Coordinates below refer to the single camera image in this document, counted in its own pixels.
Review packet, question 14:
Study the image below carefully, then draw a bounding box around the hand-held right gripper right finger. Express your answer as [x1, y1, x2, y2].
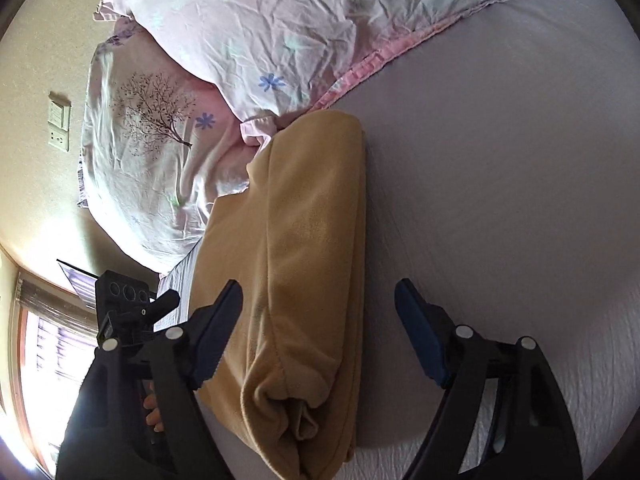
[394, 277, 584, 480]

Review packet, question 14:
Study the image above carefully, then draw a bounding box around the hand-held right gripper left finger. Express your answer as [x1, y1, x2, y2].
[55, 279, 244, 480]

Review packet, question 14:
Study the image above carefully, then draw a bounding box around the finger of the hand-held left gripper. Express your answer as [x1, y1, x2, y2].
[148, 290, 181, 322]

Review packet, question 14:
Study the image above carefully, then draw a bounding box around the yellow fleece garment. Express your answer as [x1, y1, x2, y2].
[192, 109, 369, 480]

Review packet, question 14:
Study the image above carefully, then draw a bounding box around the person's left hand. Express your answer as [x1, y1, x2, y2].
[142, 381, 166, 434]

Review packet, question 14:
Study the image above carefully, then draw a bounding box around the tree print pillow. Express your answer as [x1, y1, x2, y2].
[76, 29, 262, 276]

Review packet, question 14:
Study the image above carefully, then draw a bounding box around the grey bed sheet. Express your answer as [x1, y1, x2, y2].
[155, 0, 640, 480]

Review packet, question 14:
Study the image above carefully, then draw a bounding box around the pink floral quilt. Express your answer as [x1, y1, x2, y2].
[92, 0, 591, 150]

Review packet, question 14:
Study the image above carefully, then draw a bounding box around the wooden frame window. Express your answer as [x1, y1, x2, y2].
[0, 272, 101, 480]

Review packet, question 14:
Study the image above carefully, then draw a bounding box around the white wall switch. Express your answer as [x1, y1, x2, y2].
[47, 92, 72, 129]

